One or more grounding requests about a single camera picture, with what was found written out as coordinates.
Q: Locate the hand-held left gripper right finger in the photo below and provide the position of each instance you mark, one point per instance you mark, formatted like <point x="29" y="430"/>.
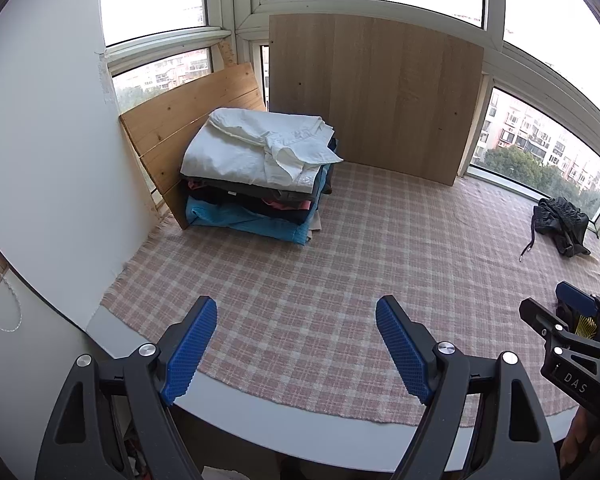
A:
<point x="405" y="355"/>

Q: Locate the stack of folded clothes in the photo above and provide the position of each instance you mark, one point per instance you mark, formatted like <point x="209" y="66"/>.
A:
<point x="220" y="217"/>

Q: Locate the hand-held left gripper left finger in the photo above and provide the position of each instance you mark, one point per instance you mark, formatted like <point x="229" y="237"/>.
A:
<point x="190" y="350"/>

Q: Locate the light wooden board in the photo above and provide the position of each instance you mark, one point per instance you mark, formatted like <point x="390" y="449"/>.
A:
<point x="380" y="100"/>

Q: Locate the white window frame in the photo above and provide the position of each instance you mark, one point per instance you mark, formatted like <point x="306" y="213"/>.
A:
<point x="250" y="10"/>

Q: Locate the beige knit sweater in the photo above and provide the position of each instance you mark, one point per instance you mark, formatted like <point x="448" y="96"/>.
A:
<point x="315" y="222"/>

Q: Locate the pink plaid cloth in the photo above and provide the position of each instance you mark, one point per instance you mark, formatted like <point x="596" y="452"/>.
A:
<point x="330" y="270"/>

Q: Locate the grey sweatshirt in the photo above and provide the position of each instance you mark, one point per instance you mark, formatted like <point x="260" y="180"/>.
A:
<point x="250" y="187"/>

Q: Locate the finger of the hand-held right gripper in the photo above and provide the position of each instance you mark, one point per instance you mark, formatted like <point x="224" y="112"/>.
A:
<point x="542" y="320"/>
<point x="577" y="299"/>

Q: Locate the person's right hand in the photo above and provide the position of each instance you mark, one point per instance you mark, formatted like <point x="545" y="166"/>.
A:
<point x="582" y="435"/>

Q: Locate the small wooden strip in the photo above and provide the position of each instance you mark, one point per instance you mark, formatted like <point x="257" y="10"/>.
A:
<point x="226" y="57"/>

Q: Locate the pine wooden board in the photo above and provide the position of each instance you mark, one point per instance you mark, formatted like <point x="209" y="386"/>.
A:
<point x="170" y="125"/>

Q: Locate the white shirt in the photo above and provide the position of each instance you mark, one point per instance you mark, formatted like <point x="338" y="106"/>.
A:
<point x="240" y="150"/>

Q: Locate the navy folded garment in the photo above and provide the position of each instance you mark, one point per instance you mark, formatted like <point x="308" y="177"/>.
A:
<point x="220" y="199"/>

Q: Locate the black pants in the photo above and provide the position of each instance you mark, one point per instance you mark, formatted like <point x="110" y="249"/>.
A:
<point x="560" y="220"/>

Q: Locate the apartment buildings outside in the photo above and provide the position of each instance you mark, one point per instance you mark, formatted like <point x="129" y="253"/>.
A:
<point x="530" y="130"/>

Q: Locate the pink folded garment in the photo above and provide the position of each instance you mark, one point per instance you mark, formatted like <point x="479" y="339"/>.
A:
<point x="285" y="205"/>

